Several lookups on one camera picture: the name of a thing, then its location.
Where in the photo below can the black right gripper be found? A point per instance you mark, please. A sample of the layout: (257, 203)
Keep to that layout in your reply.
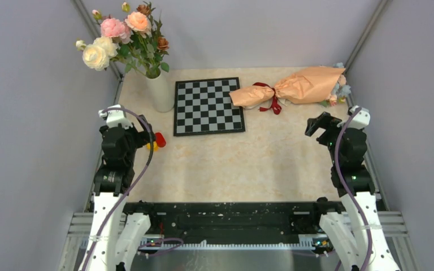
(324, 121)

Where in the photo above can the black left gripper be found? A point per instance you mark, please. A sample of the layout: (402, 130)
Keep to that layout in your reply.
(144, 136)

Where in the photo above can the orange paper bouquet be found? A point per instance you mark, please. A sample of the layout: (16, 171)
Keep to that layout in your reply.
(317, 84)

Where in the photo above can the dark red ribbon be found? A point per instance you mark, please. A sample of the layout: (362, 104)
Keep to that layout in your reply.
(274, 103)

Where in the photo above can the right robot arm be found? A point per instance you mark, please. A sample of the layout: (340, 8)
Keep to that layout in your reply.
(362, 245)

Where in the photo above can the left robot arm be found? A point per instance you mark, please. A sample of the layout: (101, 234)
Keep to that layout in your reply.
(110, 248)

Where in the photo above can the white ceramic vase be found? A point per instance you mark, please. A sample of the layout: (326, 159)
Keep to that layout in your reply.
(161, 94)

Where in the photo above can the flower bunch in vase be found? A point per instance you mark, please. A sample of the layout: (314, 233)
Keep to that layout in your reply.
(136, 41)

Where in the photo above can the red yellow toy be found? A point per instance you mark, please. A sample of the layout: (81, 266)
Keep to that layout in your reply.
(158, 143)

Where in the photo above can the black white checkerboard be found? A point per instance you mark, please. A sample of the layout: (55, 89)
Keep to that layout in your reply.
(204, 107)

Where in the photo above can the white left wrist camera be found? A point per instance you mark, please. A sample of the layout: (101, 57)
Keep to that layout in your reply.
(114, 116)

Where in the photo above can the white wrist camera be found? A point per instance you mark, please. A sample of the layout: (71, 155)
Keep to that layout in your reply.
(359, 121)
(114, 116)

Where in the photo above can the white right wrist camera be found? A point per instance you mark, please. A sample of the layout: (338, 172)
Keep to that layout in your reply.
(359, 121)

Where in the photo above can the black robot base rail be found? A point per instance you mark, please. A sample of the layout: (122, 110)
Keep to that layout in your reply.
(236, 222)

